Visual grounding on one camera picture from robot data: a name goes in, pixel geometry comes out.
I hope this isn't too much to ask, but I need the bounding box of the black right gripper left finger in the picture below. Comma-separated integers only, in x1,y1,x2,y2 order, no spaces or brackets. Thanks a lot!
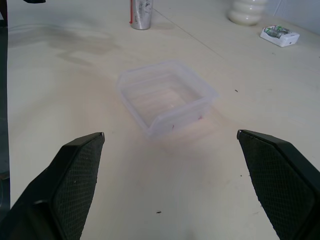
0,131,106,240

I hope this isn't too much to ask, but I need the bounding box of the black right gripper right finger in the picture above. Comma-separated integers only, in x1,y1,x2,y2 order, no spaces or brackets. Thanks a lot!
236,129,320,240

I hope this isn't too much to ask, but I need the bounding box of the clear plastic container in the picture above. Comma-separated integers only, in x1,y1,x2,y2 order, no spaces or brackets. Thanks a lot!
115,59,220,140

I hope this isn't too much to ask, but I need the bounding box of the white battery charger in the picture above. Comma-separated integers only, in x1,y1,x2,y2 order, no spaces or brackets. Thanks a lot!
259,24,300,48

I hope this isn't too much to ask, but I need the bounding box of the white ribbed ceramic vase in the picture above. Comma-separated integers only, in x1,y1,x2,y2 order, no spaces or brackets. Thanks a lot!
226,0,268,27

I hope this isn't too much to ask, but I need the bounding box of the silver metal can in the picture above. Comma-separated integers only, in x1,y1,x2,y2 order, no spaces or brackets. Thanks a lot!
129,0,153,31

